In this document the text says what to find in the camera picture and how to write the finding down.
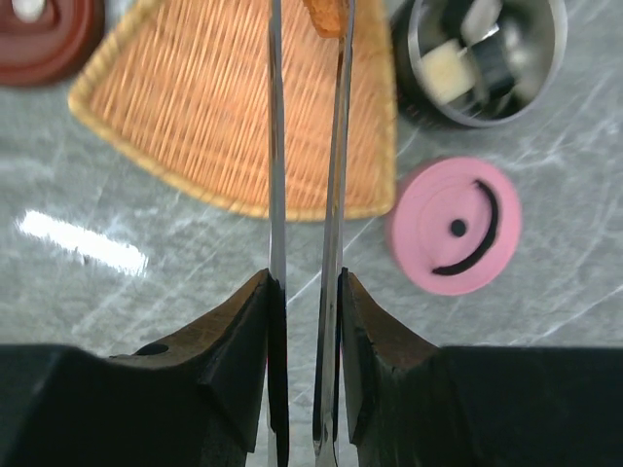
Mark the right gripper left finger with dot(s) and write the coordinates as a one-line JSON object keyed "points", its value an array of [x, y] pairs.
{"points": [[191, 398]]}

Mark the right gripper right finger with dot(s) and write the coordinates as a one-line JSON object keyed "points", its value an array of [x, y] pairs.
{"points": [[411, 403]]}

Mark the metal tongs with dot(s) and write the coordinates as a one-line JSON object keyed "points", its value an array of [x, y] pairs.
{"points": [[326, 380]]}

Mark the sushi roll red centre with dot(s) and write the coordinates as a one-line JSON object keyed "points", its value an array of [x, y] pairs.
{"points": [[447, 73]]}

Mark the dark nigiri sushi piece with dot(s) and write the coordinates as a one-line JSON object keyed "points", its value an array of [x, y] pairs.
{"points": [[490, 58]]}

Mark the orange fried food piece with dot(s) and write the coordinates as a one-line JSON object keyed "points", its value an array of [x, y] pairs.
{"points": [[328, 17]]}

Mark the black steel lunch bowl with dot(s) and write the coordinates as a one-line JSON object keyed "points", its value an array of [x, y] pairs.
{"points": [[533, 34]]}

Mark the pink round lid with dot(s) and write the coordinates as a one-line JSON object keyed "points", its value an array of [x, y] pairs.
{"points": [[455, 225]]}

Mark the orange wicker triangular tray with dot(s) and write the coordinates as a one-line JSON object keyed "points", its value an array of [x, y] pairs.
{"points": [[181, 88]]}

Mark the brown round lid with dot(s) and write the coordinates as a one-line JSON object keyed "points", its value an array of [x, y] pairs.
{"points": [[44, 42]]}

